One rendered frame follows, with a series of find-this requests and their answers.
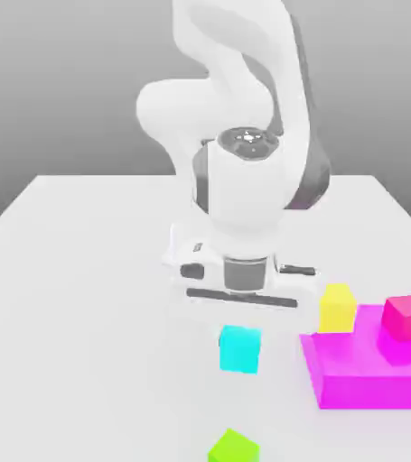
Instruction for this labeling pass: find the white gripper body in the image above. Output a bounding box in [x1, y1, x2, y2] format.
[171, 285, 310, 326]

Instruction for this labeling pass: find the small cyan cube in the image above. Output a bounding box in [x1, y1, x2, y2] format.
[218, 324, 263, 375]

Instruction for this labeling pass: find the small yellow cube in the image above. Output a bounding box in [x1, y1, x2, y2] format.
[317, 282, 359, 335]

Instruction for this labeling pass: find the small green cube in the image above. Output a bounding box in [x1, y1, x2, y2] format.
[207, 428, 261, 462]

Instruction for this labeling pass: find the small red cube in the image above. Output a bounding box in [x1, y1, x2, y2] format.
[380, 294, 411, 343]

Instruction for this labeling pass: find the large magenta box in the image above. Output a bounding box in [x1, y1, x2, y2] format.
[298, 303, 411, 411]

